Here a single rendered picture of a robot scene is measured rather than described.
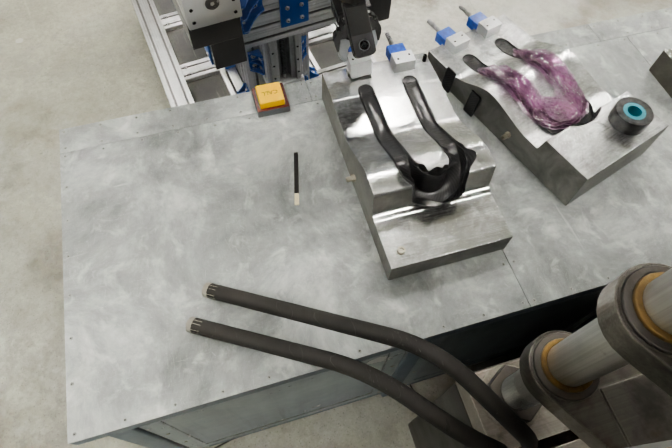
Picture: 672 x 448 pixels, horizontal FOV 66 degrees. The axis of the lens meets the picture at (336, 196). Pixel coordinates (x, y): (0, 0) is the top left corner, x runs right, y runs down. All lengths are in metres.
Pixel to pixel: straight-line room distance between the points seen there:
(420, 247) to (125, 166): 0.68
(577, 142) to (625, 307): 0.66
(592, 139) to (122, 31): 2.24
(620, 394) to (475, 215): 0.43
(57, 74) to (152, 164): 1.55
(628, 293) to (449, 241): 0.51
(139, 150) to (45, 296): 0.98
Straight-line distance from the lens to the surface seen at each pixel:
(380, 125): 1.16
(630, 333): 0.59
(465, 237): 1.06
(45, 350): 2.06
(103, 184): 1.25
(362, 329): 0.91
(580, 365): 0.74
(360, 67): 1.19
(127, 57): 2.70
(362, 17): 1.06
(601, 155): 1.21
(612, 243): 1.25
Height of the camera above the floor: 1.78
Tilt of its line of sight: 59 degrees down
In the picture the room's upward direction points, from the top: 3 degrees clockwise
